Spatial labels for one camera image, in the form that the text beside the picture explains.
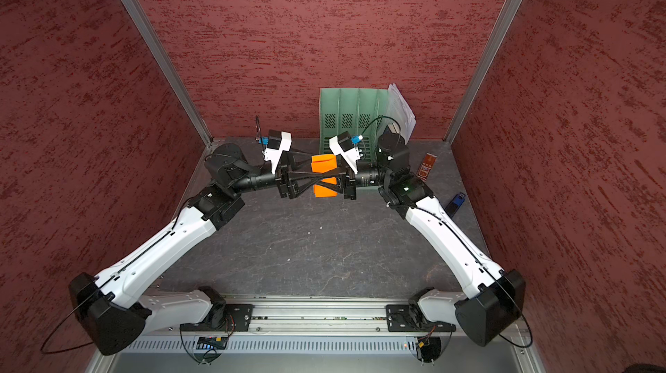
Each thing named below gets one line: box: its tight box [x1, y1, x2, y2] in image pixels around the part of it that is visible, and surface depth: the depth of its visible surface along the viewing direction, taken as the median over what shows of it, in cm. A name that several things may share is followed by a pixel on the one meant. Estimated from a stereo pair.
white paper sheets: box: [384, 83, 417, 144], surface depth 99 cm
